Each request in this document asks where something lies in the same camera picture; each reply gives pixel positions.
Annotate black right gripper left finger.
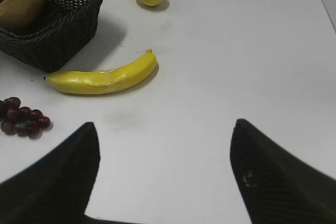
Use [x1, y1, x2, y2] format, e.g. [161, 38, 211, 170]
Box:
[0, 122, 101, 224]

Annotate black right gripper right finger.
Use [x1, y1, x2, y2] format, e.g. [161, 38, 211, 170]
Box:
[230, 119, 335, 223]

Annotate yellow mango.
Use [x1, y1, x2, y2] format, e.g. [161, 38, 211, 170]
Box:
[1, 0, 47, 33]

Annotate dark brown woven basket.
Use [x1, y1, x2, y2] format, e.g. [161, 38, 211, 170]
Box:
[1, 0, 103, 73]

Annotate purple red grape bunch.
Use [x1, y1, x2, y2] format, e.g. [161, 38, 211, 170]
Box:
[1, 97, 52, 140]

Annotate yellow banana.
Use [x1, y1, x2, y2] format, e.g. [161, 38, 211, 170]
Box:
[45, 49, 157, 95]

